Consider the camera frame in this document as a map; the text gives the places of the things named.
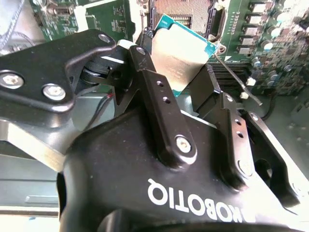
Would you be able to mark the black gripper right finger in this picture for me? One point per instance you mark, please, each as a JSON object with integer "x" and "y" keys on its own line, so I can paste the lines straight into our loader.
{"x": 237, "y": 149}

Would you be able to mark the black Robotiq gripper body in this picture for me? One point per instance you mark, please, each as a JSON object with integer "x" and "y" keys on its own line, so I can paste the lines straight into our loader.
{"x": 116, "y": 174}

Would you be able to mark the CPU with silver top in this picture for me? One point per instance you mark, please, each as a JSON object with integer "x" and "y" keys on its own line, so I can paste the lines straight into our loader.
{"x": 178, "y": 55}

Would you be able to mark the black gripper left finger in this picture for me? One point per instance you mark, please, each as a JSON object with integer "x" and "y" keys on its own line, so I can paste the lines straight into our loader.
{"x": 164, "y": 116}

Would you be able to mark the thin metal locking lever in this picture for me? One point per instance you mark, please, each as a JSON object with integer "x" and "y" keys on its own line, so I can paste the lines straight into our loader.
{"x": 231, "y": 72}

